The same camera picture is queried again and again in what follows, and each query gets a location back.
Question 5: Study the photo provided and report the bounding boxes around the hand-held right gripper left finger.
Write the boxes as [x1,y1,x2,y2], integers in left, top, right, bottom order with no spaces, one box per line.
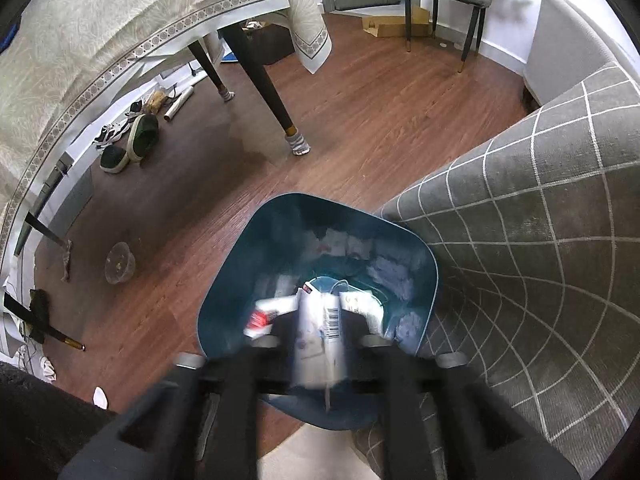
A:
[57,310,298,480]

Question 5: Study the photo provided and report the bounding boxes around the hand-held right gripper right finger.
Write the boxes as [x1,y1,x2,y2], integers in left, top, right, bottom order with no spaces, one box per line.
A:
[342,310,583,480]

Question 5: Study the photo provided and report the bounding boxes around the white red carton box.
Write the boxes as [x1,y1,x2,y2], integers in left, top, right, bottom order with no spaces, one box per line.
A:
[243,282,386,413]

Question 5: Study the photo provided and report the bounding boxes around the teal trash bin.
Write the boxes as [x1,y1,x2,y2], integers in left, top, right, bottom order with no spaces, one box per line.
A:
[196,192,441,432]

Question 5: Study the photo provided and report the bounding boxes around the pile of crumpled tissues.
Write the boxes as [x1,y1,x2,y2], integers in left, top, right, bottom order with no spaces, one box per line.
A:
[250,227,426,343]

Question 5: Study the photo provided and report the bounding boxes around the beige mat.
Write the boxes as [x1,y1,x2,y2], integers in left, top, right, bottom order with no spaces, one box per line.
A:
[260,422,381,480]

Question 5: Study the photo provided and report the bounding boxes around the dark cloth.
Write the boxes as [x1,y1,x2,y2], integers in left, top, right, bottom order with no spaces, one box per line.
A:
[0,360,121,480]

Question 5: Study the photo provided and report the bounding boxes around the dark green slipper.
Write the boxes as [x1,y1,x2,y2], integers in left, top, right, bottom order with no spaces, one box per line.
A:
[100,145,130,175]
[127,114,161,163]

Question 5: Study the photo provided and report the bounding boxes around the white paper roll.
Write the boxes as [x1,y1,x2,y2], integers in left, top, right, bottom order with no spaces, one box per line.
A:
[164,87,195,122]

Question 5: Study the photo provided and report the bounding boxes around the white black sneakers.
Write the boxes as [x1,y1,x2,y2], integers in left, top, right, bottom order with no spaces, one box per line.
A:
[92,122,132,150]

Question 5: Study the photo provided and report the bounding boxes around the yellow brown packet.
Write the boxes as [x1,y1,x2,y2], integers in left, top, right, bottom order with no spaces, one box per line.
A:
[144,87,168,113]

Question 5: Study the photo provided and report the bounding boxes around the dark storage box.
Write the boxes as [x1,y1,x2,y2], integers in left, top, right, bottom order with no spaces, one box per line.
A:
[240,20,296,66]

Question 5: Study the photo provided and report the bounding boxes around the flat cardboard box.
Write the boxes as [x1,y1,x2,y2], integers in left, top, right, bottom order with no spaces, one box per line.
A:
[361,7,432,38]

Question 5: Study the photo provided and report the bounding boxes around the beige patterned tablecloth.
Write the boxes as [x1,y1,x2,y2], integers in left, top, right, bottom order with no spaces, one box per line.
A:
[0,0,335,281]

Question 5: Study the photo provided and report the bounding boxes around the grey armchair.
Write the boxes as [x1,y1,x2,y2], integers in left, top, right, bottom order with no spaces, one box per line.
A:
[522,0,640,111]

